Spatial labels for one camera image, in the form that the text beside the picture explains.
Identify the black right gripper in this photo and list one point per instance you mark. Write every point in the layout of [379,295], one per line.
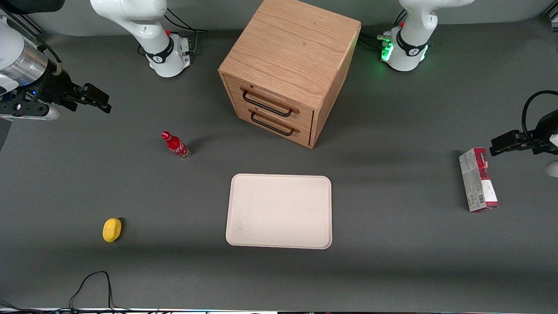
[56,88]

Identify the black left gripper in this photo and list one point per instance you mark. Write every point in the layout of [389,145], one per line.
[542,134]

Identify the wooden drawer with inside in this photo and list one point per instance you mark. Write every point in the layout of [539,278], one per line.
[305,114]

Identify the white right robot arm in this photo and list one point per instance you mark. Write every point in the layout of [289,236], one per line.
[130,17]

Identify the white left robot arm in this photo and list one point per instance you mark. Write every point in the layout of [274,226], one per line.
[414,26]

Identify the oak wooden drawer cabinet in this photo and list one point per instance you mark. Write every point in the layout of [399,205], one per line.
[292,43]

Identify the grey and red carton box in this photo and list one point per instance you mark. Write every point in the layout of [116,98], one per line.
[477,181]

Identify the red soda bottle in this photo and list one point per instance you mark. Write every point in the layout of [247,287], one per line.
[176,146]

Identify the yellow lemon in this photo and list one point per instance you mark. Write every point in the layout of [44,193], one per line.
[111,230]

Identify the beige plastic tray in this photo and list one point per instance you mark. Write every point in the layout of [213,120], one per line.
[279,211]

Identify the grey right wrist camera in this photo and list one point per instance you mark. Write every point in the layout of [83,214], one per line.
[26,110]

